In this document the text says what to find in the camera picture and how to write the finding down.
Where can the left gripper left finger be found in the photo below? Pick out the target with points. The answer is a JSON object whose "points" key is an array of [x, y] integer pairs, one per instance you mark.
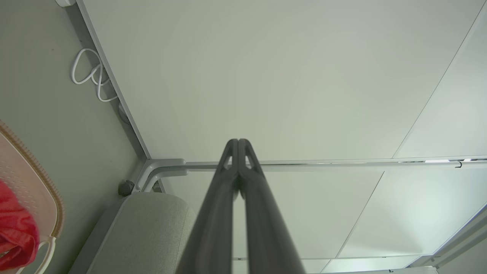
{"points": [[213, 213]]}

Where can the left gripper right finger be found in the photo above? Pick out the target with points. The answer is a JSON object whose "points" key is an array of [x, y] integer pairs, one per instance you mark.
{"points": [[266, 220]]}

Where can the red cloth garment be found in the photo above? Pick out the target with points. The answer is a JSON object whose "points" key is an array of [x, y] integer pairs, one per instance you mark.
{"points": [[15, 228]]}

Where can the small dark round foot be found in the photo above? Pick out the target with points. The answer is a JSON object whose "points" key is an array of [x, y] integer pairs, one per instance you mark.
{"points": [[126, 188]]}

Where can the white perforated laundry basket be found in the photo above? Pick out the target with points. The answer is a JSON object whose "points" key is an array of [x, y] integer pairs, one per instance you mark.
{"points": [[30, 182]]}

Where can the white metal frame rail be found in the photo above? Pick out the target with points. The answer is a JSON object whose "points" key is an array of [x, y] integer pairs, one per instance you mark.
{"points": [[342, 164]]}

